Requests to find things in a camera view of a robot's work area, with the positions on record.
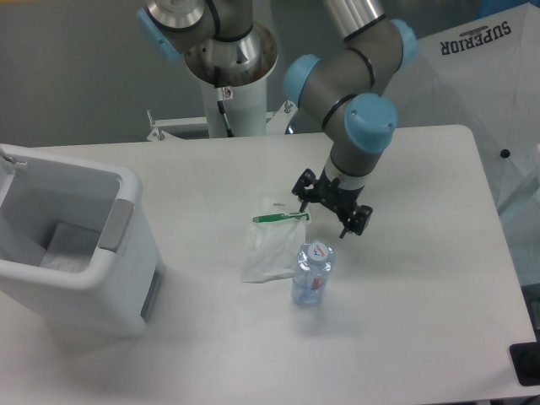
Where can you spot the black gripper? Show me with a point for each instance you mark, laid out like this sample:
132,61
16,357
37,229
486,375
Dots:
342,202

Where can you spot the clear plastic water bottle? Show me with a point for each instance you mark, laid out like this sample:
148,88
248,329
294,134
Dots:
315,262

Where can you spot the white green plastic bag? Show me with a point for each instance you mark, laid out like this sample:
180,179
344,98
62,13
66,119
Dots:
276,231

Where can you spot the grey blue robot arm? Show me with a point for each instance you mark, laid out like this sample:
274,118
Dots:
343,96

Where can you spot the white trash can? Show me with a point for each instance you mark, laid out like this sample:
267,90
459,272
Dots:
76,246

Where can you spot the white umbrella with text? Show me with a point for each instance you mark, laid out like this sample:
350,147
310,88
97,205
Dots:
483,75

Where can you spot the black device at table edge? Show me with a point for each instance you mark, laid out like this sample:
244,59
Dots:
525,358

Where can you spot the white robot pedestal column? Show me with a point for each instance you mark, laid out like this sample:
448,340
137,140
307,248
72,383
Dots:
233,81

